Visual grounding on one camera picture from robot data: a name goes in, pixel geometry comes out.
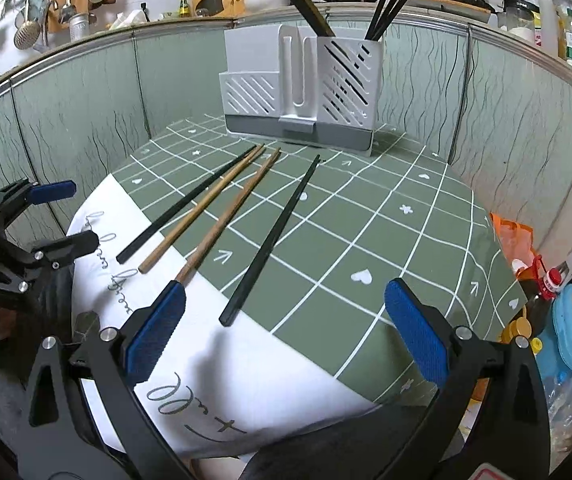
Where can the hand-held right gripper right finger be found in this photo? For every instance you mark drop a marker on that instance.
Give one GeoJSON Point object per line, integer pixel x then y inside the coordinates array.
{"type": "Point", "coordinates": [416, 330]}

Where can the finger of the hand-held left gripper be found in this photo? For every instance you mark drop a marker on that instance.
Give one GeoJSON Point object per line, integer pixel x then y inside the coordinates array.
{"type": "Point", "coordinates": [53, 192]}
{"type": "Point", "coordinates": [65, 249]}

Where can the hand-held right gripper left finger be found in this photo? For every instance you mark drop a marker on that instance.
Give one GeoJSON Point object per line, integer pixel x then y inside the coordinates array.
{"type": "Point", "coordinates": [158, 330]}

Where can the wooden chopstick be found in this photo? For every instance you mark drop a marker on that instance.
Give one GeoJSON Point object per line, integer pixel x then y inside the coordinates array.
{"type": "Point", "coordinates": [231, 212]}
{"type": "Point", "coordinates": [200, 209]}

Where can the black chopstick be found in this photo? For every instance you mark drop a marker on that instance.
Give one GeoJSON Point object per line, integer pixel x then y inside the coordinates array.
{"type": "Point", "coordinates": [396, 12]}
{"type": "Point", "coordinates": [380, 7]}
{"type": "Point", "coordinates": [271, 240]}
{"type": "Point", "coordinates": [388, 10]}
{"type": "Point", "coordinates": [316, 10]}
{"type": "Point", "coordinates": [297, 6]}
{"type": "Point", "coordinates": [185, 205]}

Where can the white utensil holder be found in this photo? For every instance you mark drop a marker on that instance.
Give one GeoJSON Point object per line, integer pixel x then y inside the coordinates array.
{"type": "Point", "coordinates": [251, 90]}

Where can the green wavy cabinet door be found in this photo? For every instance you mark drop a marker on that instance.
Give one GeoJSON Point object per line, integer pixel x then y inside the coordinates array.
{"type": "Point", "coordinates": [180, 75]}
{"type": "Point", "coordinates": [75, 110]}
{"type": "Point", "coordinates": [526, 135]}
{"type": "Point", "coordinates": [426, 85]}

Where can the yellow-capped bottle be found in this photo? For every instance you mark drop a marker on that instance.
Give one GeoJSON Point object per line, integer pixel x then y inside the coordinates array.
{"type": "Point", "coordinates": [518, 332]}

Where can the white-capped bottle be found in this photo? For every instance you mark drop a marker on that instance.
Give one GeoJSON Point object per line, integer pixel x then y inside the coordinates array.
{"type": "Point", "coordinates": [519, 266]}

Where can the green grid tablecloth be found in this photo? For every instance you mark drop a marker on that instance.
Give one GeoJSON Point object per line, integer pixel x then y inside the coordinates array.
{"type": "Point", "coordinates": [366, 210]}

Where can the orange plastic bag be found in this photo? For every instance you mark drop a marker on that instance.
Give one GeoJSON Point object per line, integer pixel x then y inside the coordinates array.
{"type": "Point", "coordinates": [511, 235]}

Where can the red-capped sauce bottle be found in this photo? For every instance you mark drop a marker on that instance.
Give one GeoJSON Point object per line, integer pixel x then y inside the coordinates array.
{"type": "Point", "coordinates": [548, 285]}

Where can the metal skimmer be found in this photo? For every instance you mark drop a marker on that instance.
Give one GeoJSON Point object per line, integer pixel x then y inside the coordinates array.
{"type": "Point", "coordinates": [28, 35]}

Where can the metal cup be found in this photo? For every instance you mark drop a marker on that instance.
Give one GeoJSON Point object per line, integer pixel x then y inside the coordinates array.
{"type": "Point", "coordinates": [78, 27]}

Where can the green glass bottle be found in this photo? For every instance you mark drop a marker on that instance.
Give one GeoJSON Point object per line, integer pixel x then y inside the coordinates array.
{"type": "Point", "coordinates": [184, 7]}

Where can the yellow countertop appliance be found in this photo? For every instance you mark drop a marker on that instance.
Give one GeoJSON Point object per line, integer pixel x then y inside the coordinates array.
{"type": "Point", "coordinates": [215, 2]}

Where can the wooden cutting board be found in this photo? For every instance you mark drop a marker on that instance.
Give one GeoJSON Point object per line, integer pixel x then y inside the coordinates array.
{"type": "Point", "coordinates": [466, 4]}

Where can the white squeeze bottle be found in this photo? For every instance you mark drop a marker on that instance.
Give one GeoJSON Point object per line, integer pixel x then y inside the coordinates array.
{"type": "Point", "coordinates": [548, 25]}

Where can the black electric appliance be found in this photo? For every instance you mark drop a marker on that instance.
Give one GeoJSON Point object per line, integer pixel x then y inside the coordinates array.
{"type": "Point", "coordinates": [521, 7]}

